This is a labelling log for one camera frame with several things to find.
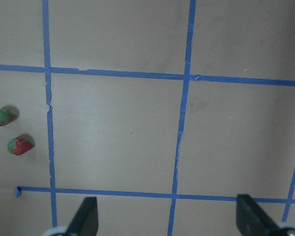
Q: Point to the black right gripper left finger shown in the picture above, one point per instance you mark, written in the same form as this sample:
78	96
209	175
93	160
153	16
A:
85	221

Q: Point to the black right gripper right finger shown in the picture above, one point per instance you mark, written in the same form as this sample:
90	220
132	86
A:
251	219

